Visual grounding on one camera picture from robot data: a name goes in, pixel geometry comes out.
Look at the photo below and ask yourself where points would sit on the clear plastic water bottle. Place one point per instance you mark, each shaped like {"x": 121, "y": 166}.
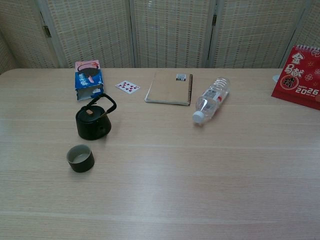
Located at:
{"x": 211, "y": 101}

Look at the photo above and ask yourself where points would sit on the dark green cup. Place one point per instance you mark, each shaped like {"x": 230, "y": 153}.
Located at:
{"x": 83, "y": 165}

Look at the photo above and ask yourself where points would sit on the kraft spiral notebook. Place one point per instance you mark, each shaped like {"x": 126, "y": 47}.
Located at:
{"x": 168, "y": 88}

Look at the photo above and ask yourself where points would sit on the hearts playing card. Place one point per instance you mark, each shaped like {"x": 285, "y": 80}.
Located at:
{"x": 127, "y": 87}

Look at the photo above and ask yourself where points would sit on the blue pink cookie box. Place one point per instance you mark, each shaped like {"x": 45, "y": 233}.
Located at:
{"x": 87, "y": 80}

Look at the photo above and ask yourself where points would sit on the woven bamboo folding screen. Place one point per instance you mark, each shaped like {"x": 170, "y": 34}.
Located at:
{"x": 170, "y": 32}

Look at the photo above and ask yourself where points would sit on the small white round object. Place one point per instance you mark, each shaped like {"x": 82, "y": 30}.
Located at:
{"x": 276, "y": 78}

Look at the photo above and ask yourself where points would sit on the red 2026 desk calendar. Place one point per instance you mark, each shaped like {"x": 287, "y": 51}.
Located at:
{"x": 300, "y": 77}

